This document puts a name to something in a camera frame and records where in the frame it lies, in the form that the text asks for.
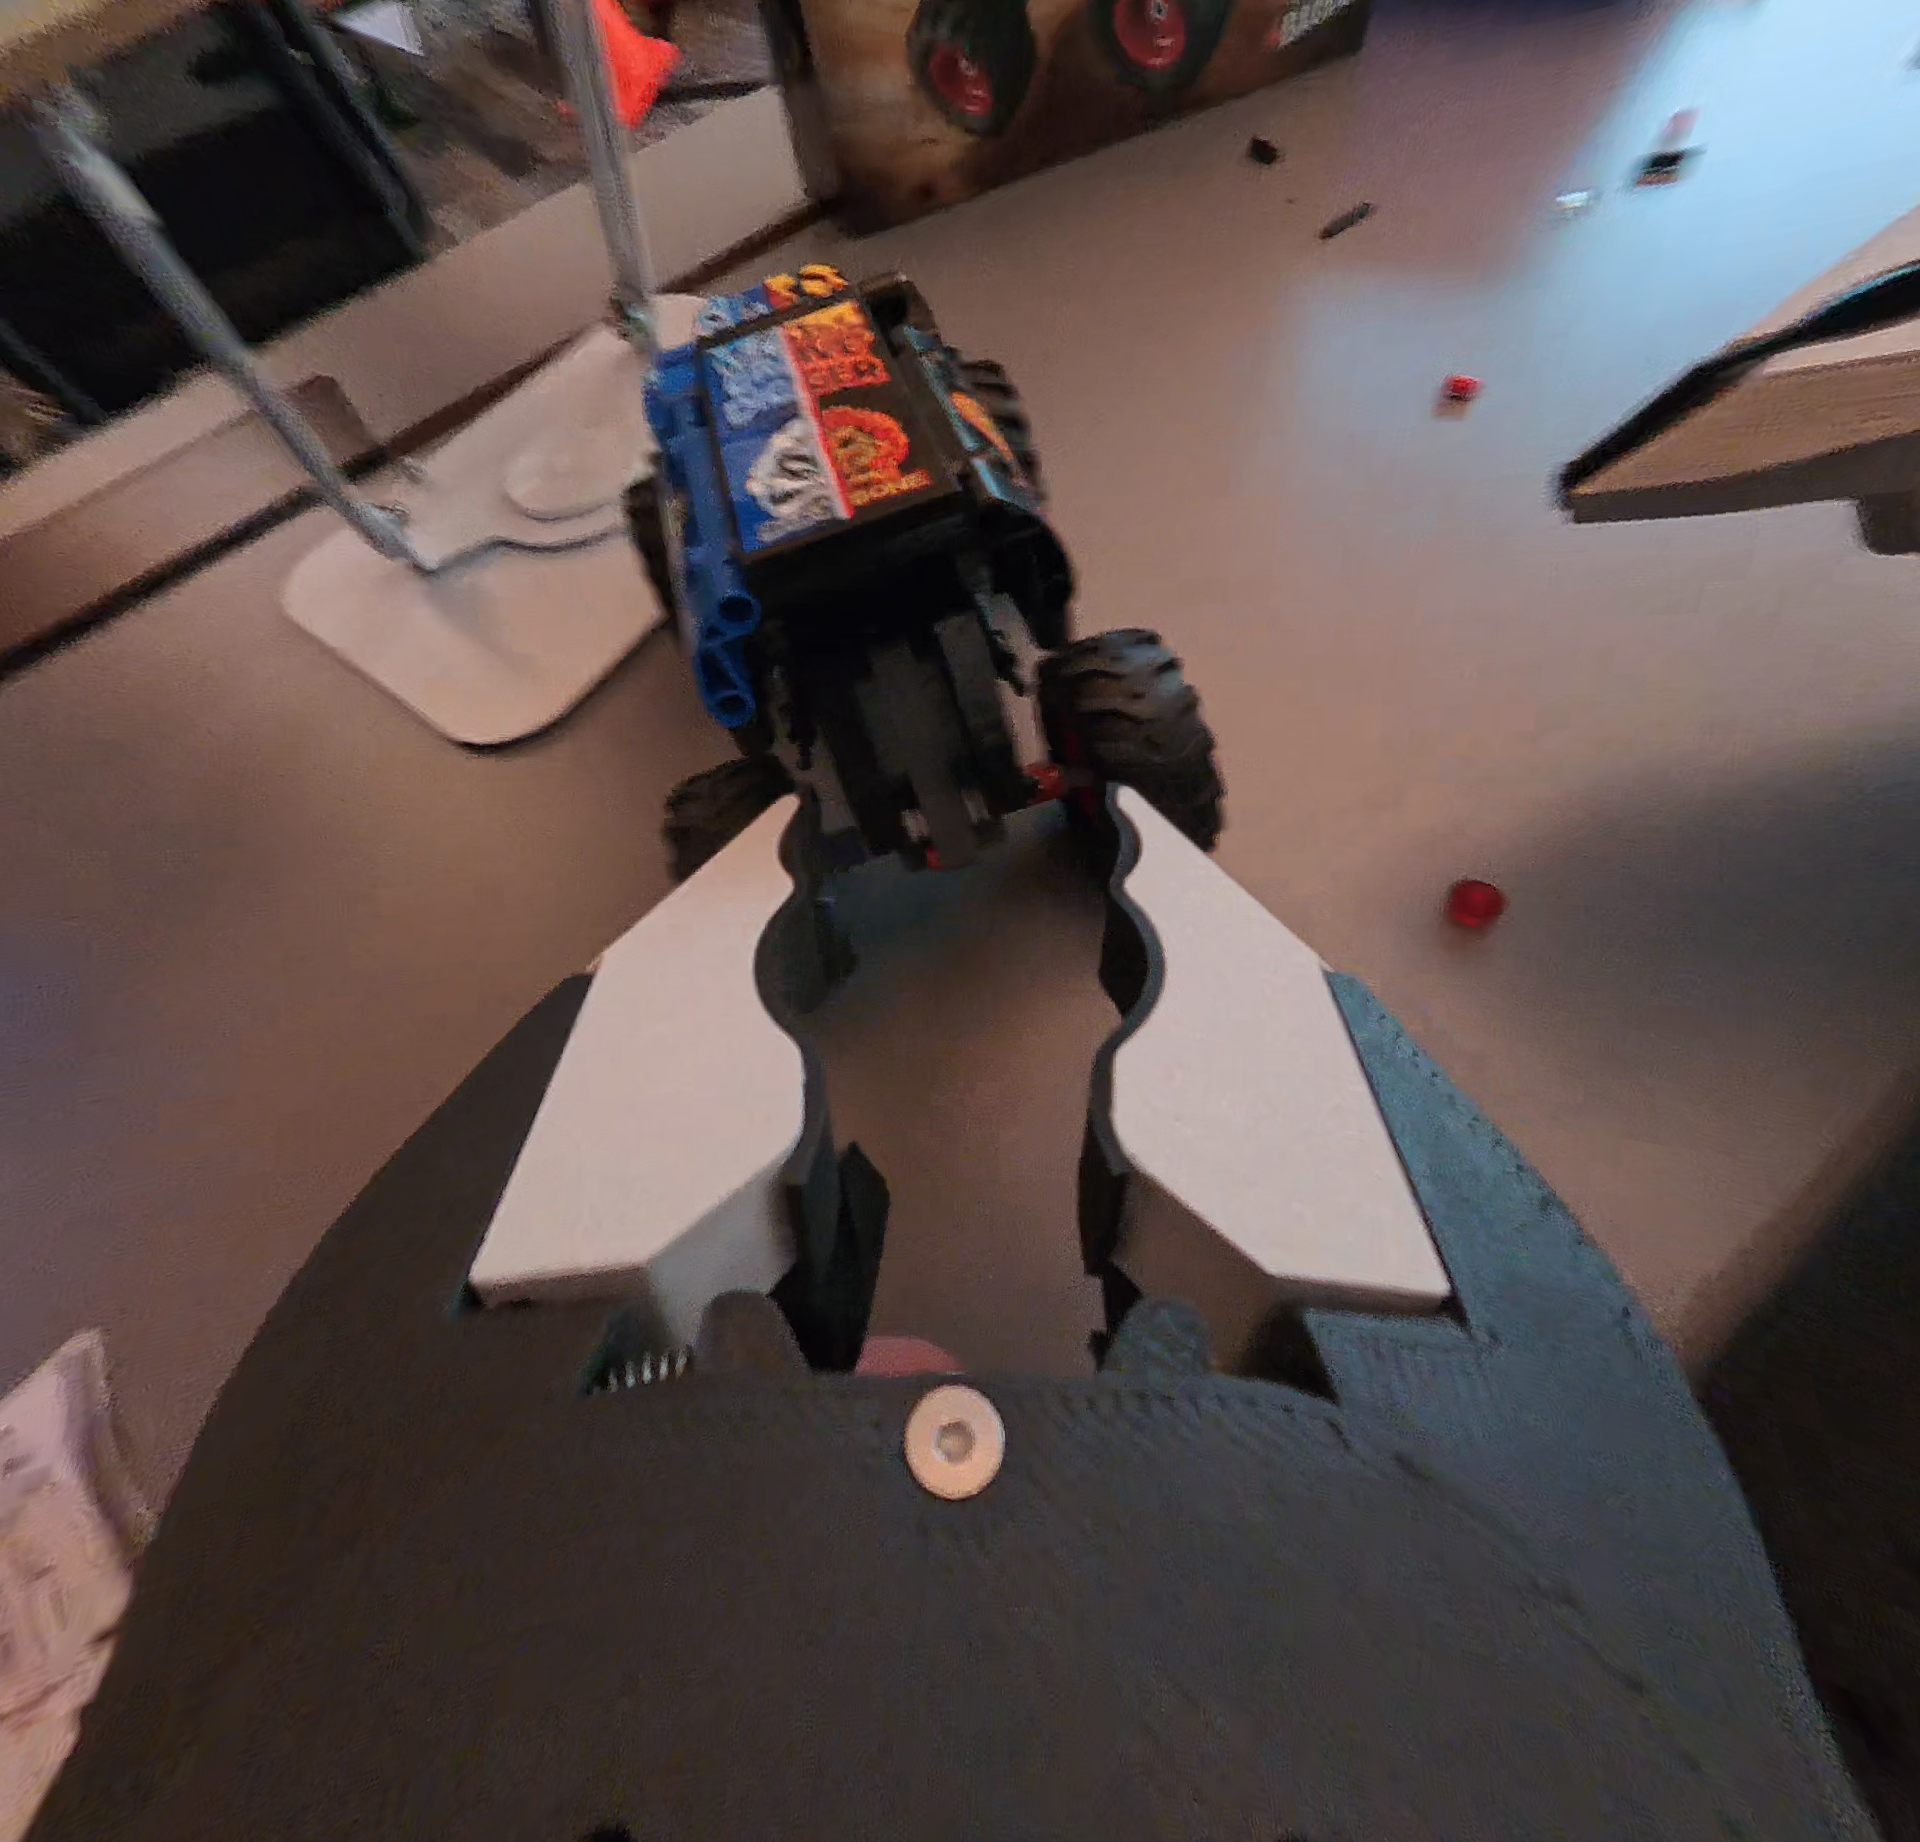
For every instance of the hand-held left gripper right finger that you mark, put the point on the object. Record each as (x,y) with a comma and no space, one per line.
(1275,1108)

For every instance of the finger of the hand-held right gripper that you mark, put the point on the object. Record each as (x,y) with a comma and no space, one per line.
(1802,433)
(1847,282)

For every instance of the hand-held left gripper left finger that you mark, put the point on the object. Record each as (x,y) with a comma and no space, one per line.
(647,1124)

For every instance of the small red pin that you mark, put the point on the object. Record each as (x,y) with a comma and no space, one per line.
(1475,904)

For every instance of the brick-built monster truck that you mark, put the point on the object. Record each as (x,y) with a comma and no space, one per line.
(842,524)

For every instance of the grey desk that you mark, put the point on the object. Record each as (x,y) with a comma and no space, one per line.
(1425,674)

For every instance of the black connector piece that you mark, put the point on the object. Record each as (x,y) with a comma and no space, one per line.
(1657,167)

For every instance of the thin black axle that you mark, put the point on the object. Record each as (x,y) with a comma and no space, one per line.
(1346,219)

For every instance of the white book stand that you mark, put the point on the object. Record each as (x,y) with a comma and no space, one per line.
(482,644)

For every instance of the dark perforated chair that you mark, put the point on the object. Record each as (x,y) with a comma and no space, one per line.
(1832,1423)

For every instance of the sticker sheet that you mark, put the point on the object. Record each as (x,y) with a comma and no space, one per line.
(62,1572)

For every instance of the monster truck toy box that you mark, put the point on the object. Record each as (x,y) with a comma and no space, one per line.
(1052,132)

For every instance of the orange traffic cone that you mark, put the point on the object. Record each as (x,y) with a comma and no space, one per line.
(630,57)

